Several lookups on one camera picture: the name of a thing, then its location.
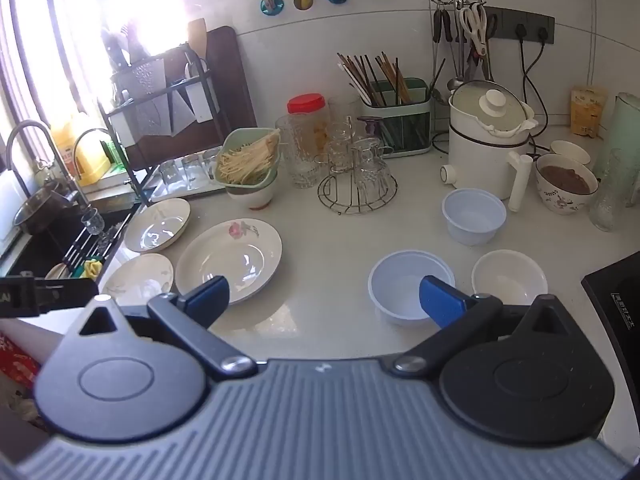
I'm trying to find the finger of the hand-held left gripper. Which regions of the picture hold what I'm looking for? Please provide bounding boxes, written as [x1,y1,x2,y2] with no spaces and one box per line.
[31,278,100,315]

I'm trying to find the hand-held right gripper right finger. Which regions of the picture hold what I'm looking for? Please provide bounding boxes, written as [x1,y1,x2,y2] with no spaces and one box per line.
[392,275,576,380]

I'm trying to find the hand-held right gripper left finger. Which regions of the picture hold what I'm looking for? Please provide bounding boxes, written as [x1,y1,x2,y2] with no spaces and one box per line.
[64,275,259,380]

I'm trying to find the light blue plastic bowl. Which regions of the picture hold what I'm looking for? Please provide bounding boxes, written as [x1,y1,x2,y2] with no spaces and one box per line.
[368,250,457,328]
[441,188,508,247]

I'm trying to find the large pink flower plate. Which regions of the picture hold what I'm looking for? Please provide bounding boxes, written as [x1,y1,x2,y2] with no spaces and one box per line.
[175,218,284,306]

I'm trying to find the leaf print ceramic plate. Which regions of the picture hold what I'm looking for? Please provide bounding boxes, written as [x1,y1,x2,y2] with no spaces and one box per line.
[100,253,175,307]
[123,198,192,254]

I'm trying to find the plain white bowl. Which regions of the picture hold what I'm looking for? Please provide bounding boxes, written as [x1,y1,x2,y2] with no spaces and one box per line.
[471,249,549,306]

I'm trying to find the black sink drain rack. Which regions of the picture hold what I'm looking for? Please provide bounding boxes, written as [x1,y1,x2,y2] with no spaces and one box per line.
[60,220,136,281]

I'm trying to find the black sink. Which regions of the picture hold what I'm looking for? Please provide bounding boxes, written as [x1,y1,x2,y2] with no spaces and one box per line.
[0,200,143,281]

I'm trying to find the red patterned cloth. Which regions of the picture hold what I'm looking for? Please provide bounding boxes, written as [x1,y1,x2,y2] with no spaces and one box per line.
[0,332,43,391]

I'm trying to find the small stemmed glass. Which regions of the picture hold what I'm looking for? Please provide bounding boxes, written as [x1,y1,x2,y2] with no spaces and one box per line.
[80,207,105,236]

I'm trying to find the steel pot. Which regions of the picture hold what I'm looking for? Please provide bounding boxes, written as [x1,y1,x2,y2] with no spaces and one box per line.
[12,187,81,236]

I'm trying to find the white cutting board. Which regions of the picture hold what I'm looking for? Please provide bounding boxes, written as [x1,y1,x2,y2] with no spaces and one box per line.
[0,170,26,243]

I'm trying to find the tall chrome faucet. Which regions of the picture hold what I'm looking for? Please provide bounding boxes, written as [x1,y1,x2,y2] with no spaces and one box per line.
[6,120,91,211]

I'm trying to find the white bowl with brown foot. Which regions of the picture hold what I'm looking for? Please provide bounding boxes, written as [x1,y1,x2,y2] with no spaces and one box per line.
[226,180,276,210]

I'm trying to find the metal tray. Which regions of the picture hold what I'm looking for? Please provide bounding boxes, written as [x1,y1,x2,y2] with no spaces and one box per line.
[149,152,228,203]

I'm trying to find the green strainer basket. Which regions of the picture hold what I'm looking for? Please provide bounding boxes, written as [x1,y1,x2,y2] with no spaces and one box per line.
[214,127,282,188]

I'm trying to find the small clear glass tumbler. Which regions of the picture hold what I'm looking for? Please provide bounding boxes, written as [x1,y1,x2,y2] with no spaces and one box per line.
[160,159,182,187]
[202,148,223,178]
[181,154,205,183]

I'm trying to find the small chrome faucet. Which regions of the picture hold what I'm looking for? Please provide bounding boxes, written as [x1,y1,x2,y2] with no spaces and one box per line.
[71,128,118,181]

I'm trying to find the yellow plastic jug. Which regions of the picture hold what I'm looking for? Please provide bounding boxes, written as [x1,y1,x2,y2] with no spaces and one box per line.
[50,115,113,186]

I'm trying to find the enoki mushrooms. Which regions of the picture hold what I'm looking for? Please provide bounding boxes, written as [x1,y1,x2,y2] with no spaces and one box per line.
[218,132,280,183]

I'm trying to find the set of clear glass cups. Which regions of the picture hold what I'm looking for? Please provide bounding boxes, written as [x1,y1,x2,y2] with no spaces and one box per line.
[325,115,396,201]

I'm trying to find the white electric cooking pot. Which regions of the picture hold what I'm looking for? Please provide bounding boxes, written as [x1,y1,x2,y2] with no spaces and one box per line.
[440,80,538,212]

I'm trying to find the green bottle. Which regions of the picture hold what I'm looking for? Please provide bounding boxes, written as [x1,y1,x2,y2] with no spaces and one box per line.
[102,137,130,171]

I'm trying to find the floral ceramic bowl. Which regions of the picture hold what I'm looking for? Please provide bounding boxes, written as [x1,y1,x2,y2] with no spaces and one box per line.
[535,153,599,216]

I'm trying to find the large textured glass tumbler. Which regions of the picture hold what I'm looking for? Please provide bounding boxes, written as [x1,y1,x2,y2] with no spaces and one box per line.
[275,115,325,190]

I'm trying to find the green chopstick holder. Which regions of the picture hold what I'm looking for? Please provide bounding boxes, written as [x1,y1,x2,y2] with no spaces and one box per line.
[360,77,434,158]

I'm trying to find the brown food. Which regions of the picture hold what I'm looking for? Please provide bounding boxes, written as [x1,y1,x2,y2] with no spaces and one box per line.
[541,164,592,195]

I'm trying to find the black induction cooktop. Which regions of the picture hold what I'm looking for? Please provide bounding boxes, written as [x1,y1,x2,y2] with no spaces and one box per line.
[581,249,640,356]

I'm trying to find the textured glass vase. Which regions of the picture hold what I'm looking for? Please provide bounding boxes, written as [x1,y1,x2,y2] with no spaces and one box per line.
[589,160,626,232]

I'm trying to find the small white bowl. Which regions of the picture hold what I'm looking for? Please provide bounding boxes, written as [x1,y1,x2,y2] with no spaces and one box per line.
[550,140,592,166]

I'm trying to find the glass pot lid white knob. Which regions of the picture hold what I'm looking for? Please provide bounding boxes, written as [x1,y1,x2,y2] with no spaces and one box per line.
[451,80,538,136]

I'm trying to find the dark wooden cutting board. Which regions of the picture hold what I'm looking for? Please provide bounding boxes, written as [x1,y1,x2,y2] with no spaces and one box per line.
[125,26,258,158]

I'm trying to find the glass jar with red lid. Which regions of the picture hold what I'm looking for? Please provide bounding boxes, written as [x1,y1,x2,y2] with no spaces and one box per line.
[286,93,331,161]

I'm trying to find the black dish rack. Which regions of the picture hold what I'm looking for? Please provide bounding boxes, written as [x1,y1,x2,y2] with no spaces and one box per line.
[97,55,221,206]

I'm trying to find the bundle of chopsticks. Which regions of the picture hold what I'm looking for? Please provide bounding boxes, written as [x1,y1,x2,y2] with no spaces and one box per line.
[336,51,408,107]

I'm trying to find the yellow packet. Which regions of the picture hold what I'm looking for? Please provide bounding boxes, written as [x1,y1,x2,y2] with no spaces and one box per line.
[570,86,608,138]

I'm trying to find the bundle of kitchen utensils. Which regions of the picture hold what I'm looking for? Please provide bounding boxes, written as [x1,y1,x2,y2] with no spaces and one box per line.
[100,17,151,68]

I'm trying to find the wooden spatula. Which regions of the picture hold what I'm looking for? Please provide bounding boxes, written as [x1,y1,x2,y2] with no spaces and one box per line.
[187,17,207,61]

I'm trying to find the window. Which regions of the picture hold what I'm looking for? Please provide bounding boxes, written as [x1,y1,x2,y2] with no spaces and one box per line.
[0,0,201,126]

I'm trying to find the metal utensil hanging rack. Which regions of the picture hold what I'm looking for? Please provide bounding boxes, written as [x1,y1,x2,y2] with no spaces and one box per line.
[432,0,488,16]

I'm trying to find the wire cup rack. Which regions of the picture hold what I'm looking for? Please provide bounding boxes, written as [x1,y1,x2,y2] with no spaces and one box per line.
[318,120,399,216]

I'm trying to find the black-handled metal spoon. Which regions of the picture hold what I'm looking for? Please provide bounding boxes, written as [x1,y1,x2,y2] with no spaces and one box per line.
[431,7,451,106]

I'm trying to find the black-handled metal ladle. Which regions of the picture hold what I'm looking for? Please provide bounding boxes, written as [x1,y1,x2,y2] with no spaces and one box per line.
[442,7,466,93]

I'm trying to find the white-handled scissors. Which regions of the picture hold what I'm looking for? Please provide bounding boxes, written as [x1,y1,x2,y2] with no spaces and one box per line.
[459,2,488,57]

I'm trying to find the black plug cable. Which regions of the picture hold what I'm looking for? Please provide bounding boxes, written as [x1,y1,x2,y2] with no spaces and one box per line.
[522,27,550,106]
[515,24,551,141]

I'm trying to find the dark wall power strip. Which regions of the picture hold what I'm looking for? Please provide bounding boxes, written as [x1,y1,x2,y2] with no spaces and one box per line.
[482,6,556,44]

